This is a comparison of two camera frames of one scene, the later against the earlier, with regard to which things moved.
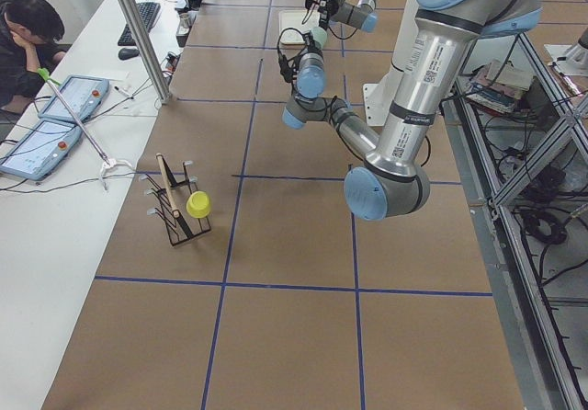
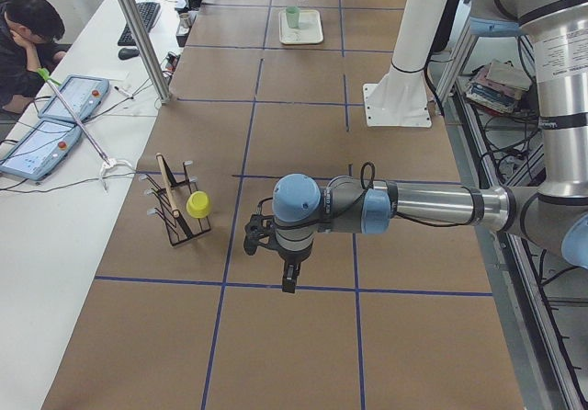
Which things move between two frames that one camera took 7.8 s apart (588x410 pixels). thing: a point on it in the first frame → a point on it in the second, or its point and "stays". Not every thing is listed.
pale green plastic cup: x=320 y=36 → x=293 y=16
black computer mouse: x=126 y=53 stays
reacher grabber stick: x=109 y=164 stays
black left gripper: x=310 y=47 → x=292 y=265
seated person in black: x=30 y=32 stays
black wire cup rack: x=172 y=205 stays
